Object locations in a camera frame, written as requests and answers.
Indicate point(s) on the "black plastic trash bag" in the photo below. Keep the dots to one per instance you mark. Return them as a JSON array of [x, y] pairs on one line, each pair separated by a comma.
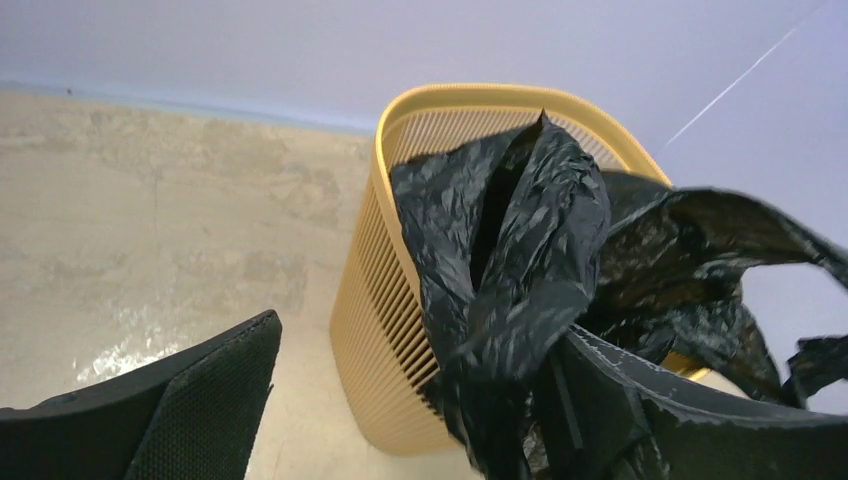
[[519, 237]]

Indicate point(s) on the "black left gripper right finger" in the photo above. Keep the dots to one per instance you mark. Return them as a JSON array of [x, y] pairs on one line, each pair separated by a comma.
[[608, 414]]

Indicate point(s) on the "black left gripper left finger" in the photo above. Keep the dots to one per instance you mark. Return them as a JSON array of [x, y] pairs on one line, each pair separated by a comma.
[[191, 415]]

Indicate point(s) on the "yellow plastic trash bin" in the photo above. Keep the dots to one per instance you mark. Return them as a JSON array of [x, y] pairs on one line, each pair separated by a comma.
[[378, 341]]

